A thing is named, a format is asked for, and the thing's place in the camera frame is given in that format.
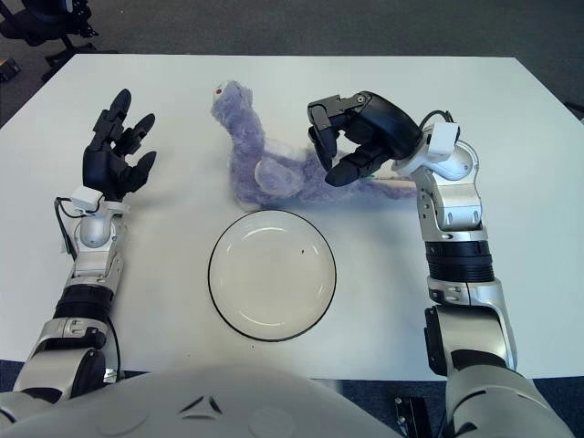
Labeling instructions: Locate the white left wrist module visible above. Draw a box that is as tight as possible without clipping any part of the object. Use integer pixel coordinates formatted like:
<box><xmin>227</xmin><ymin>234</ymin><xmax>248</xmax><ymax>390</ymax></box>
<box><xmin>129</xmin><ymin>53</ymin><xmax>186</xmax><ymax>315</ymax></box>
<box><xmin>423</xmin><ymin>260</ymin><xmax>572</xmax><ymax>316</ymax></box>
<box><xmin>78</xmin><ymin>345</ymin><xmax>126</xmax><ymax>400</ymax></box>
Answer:
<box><xmin>70</xmin><ymin>185</ymin><xmax>105</xmax><ymax>214</ymax></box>

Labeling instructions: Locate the grey robot torso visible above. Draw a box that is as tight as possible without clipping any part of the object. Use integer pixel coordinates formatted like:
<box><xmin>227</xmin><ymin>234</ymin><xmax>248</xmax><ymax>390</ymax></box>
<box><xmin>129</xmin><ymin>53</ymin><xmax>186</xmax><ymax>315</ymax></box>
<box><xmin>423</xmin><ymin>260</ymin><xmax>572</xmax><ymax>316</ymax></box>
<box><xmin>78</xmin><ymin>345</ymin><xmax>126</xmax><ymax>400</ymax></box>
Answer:
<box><xmin>0</xmin><ymin>367</ymin><xmax>407</xmax><ymax>438</ymax></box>

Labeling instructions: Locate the purple plush rabbit doll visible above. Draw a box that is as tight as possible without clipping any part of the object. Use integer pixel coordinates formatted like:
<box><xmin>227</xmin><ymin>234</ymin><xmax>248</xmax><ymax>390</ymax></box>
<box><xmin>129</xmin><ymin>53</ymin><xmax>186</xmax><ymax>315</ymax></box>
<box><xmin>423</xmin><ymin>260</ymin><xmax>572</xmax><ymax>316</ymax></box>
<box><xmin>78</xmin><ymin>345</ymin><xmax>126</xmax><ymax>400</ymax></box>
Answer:
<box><xmin>209</xmin><ymin>80</ymin><xmax>419</xmax><ymax>211</ymax></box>

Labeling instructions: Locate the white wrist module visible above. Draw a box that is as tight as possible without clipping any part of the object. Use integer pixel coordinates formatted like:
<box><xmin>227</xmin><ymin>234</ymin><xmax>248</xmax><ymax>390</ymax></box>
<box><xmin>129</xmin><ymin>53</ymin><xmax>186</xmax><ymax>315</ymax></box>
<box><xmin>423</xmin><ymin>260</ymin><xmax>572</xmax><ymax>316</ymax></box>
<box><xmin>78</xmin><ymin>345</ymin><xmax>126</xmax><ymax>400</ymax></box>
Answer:
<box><xmin>428</xmin><ymin>121</ymin><xmax>461</xmax><ymax>164</ymax></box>
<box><xmin>70</xmin><ymin>185</ymin><xmax>105</xmax><ymax>214</ymax></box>

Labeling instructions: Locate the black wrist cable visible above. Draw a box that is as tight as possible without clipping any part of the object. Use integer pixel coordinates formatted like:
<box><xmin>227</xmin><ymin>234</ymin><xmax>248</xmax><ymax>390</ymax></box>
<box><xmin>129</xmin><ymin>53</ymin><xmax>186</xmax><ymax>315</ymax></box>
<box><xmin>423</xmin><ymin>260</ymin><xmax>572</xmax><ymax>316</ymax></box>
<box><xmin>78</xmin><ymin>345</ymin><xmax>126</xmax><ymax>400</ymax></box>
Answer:
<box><xmin>418</xmin><ymin>109</ymin><xmax>457</xmax><ymax>129</ymax></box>
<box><xmin>53</xmin><ymin>196</ymin><xmax>92</xmax><ymax>264</ymax></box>

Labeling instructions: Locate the black office chair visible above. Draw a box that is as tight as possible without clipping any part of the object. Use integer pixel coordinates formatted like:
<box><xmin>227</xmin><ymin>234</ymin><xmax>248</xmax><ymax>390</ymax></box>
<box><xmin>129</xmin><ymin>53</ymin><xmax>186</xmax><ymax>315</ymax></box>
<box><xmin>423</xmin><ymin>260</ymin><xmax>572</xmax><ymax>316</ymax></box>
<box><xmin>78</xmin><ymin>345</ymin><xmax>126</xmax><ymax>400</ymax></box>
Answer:
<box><xmin>0</xmin><ymin>0</ymin><xmax>120</xmax><ymax>83</ymax></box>

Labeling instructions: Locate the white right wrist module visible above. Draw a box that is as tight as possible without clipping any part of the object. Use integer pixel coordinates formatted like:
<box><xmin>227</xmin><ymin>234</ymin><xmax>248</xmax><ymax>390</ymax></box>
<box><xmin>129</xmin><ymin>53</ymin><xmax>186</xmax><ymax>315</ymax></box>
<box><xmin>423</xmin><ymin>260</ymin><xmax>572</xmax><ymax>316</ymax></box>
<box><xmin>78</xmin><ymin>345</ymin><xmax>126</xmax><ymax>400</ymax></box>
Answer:
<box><xmin>428</xmin><ymin>121</ymin><xmax>461</xmax><ymax>164</ymax></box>

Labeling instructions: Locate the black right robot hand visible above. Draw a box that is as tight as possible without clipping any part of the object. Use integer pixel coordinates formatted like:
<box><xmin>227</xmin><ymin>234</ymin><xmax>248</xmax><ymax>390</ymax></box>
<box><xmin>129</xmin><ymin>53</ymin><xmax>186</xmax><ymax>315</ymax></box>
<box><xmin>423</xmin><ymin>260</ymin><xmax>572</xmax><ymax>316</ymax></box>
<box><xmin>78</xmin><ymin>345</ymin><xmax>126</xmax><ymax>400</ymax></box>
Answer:
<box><xmin>306</xmin><ymin>90</ymin><xmax>423</xmax><ymax>187</ymax></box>

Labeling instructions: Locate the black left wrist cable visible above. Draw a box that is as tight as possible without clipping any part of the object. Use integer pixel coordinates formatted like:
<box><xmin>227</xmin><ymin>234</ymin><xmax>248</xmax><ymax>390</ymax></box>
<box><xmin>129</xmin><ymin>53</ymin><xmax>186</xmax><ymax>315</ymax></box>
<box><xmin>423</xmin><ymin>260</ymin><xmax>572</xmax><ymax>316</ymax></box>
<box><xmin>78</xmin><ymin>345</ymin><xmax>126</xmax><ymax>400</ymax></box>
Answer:
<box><xmin>53</xmin><ymin>196</ymin><xmax>92</xmax><ymax>264</ymax></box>

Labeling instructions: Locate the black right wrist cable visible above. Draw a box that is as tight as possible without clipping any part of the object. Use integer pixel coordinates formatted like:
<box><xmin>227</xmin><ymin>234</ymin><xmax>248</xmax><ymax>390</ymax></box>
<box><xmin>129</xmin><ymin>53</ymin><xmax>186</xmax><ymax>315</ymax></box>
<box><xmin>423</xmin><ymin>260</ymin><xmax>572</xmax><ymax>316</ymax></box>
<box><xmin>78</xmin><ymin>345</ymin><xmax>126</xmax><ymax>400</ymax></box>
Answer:
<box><xmin>418</xmin><ymin>109</ymin><xmax>457</xmax><ymax>129</ymax></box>

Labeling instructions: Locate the white plate with black rim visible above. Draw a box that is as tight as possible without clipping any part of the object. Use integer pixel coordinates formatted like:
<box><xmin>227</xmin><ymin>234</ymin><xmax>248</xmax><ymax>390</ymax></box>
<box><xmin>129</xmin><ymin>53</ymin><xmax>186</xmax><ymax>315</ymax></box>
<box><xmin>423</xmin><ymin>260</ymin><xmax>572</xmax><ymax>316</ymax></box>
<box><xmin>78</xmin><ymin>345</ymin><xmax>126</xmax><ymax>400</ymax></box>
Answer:
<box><xmin>207</xmin><ymin>210</ymin><xmax>338</xmax><ymax>341</ymax></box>

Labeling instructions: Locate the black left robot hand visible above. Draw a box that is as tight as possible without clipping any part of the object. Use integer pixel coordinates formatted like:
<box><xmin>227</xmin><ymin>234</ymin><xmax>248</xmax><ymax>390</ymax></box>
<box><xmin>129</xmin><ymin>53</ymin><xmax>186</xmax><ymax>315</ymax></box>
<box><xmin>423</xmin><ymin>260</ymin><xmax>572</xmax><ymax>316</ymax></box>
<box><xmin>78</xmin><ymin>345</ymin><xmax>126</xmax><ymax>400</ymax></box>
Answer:
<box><xmin>81</xmin><ymin>89</ymin><xmax>159</xmax><ymax>202</ymax></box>

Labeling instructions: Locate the black metal bracket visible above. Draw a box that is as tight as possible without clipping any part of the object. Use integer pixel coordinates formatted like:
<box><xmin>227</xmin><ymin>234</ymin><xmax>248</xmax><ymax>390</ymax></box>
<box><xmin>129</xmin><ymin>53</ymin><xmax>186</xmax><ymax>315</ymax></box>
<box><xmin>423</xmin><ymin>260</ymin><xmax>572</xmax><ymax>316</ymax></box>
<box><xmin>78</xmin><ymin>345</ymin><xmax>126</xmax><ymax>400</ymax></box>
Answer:
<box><xmin>394</xmin><ymin>394</ymin><xmax>428</xmax><ymax>438</ymax></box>

